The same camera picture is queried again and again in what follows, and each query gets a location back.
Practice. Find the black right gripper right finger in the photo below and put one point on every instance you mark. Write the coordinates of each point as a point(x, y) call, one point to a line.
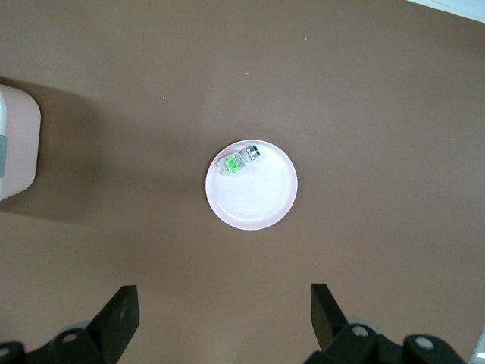
point(333, 337)

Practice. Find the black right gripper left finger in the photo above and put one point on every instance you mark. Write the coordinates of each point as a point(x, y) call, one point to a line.
point(113, 326)

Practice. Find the white lidded storage box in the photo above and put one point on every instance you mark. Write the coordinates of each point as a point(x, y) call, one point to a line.
point(20, 151)

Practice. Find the brown table mat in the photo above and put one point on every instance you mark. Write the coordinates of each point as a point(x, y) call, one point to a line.
point(341, 265)

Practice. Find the pink round plate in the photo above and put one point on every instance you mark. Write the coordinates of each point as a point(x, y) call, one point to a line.
point(254, 201)

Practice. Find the green and white switch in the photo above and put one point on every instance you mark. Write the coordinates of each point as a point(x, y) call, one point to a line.
point(233, 164)

